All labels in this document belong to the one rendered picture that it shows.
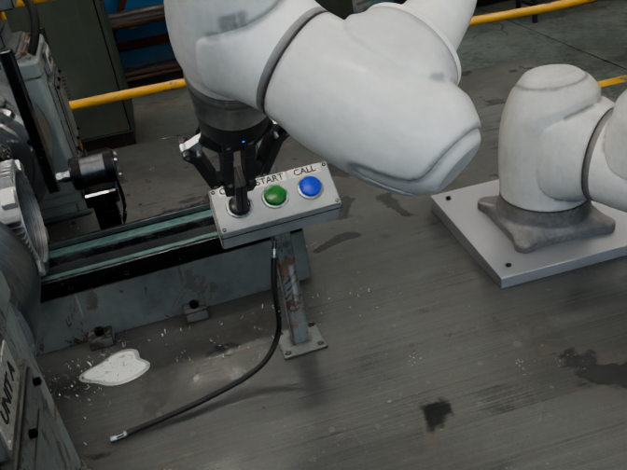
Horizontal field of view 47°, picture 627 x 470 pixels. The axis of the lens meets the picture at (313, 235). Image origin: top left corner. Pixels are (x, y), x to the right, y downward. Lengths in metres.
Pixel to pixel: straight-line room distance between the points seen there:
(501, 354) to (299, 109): 0.60
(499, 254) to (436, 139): 0.71
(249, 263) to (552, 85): 0.57
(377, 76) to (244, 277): 0.73
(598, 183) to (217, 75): 0.71
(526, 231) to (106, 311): 0.72
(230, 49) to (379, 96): 0.13
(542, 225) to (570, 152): 0.16
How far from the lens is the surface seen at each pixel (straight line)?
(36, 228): 1.30
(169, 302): 1.24
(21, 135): 1.41
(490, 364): 1.06
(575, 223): 1.29
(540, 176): 1.21
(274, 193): 0.96
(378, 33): 0.58
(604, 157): 1.15
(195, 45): 0.61
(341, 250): 1.34
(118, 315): 1.24
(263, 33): 0.58
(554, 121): 1.18
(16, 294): 0.89
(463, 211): 1.36
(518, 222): 1.28
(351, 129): 0.55
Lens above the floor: 1.49
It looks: 30 degrees down
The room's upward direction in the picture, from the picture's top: 9 degrees counter-clockwise
